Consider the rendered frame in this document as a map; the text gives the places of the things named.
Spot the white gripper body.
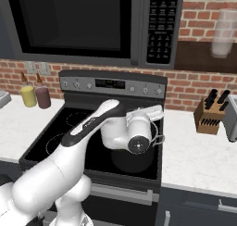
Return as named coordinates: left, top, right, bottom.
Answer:
left=126, top=104, right=165, bottom=123

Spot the black cooking pot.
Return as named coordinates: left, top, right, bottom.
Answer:
left=110, top=120, right=167, bottom=175

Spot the black stove with hob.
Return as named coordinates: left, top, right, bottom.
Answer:
left=18, top=69, right=169, bottom=226

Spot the wooden knife block with knives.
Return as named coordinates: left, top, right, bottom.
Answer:
left=193, top=88, right=231, bottom=136

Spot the grey toaster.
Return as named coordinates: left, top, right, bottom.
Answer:
left=221, top=94, right=237, bottom=143

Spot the clear glass jar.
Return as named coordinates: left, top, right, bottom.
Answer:
left=209, top=8, right=237, bottom=59

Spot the dark grey cupboard door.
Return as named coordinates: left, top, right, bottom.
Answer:
left=155, top=186, right=189, bottom=226

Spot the dark grey drawer front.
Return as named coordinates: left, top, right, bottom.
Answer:
left=181, top=190, right=237, bottom=226

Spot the dark red squeeze bottle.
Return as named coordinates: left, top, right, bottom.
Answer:
left=33, top=72, right=52, bottom=110

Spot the black and grey microwave oven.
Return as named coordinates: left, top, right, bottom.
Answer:
left=0, top=0, right=186, bottom=70

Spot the yellow squeeze bottle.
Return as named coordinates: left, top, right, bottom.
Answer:
left=19, top=71, right=38, bottom=108

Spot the grey appliance corner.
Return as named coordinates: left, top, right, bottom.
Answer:
left=0, top=90, right=13, bottom=109

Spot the dark grey cupboard run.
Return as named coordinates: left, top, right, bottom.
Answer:
left=0, top=159, right=24, bottom=187

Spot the dark wooden wall shelf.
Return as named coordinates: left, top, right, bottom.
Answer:
left=173, top=40, right=237, bottom=74

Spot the grey oven door handle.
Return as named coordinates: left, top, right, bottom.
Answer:
left=90, top=183, right=160, bottom=207

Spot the grey microwave door handle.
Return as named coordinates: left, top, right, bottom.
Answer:
left=130, top=0, right=143, bottom=67

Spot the grey cupboard door handle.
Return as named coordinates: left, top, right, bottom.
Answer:
left=163, top=209, right=171, bottom=226

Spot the grey wall socket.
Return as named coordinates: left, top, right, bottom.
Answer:
left=24, top=60, right=38, bottom=75
left=38, top=61, right=52, bottom=77

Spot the grey drawer handle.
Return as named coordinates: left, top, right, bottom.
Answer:
left=218, top=198, right=237, bottom=214

